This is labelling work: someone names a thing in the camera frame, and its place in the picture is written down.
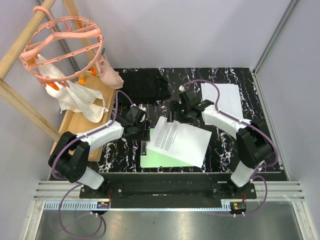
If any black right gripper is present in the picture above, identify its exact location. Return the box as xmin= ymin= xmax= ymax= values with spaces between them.
xmin=166 ymin=100 xmax=194 ymax=124

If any green clipboard folder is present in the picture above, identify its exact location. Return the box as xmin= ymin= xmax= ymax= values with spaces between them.
xmin=140 ymin=128 xmax=192 ymax=168

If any printed white paper sheet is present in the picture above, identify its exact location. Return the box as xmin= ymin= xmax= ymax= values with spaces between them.
xmin=146 ymin=116 xmax=212 ymax=168

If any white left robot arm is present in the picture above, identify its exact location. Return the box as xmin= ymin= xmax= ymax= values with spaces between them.
xmin=48 ymin=105 xmax=150 ymax=198

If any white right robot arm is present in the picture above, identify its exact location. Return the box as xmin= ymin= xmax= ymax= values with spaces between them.
xmin=167 ymin=89 xmax=276 ymax=199

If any black marble pattern mat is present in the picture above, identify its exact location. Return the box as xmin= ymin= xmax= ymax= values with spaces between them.
xmin=49 ymin=67 xmax=282 ymax=174

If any black cloth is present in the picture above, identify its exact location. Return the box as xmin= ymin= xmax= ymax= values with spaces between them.
xmin=119 ymin=68 xmax=171 ymax=104

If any white paper stack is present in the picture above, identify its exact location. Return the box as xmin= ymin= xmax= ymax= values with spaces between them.
xmin=201 ymin=83 xmax=244 ymax=118

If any pink bra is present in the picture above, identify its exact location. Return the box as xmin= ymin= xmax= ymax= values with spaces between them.
xmin=97 ymin=56 xmax=124 ymax=90

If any wooden tray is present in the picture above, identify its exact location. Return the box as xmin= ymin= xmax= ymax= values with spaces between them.
xmin=50 ymin=71 xmax=117 ymax=162

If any white towel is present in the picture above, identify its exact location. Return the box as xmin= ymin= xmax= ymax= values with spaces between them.
xmin=37 ymin=53 xmax=110 ymax=124

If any pink round clothes hanger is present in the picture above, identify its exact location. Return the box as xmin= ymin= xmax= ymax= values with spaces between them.
xmin=19 ymin=6 xmax=104 ymax=87

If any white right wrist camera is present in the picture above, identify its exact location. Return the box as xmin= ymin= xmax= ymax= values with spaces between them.
xmin=178 ymin=85 xmax=186 ymax=92

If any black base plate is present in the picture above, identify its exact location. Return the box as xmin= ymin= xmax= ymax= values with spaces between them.
xmin=79 ymin=172 xmax=257 ymax=211

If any grey slotted cable duct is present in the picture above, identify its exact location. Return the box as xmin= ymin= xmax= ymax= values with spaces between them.
xmin=60 ymin=200 xmax=231 ymax=212

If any wooden rack frame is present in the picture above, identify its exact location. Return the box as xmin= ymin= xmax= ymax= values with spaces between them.
xmin=0 ymin=0 xmax=87 ymax=152

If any aluminium corner post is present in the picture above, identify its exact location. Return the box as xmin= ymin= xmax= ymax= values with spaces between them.
xmin=252 ymin=0 xmax=300 ymax=75

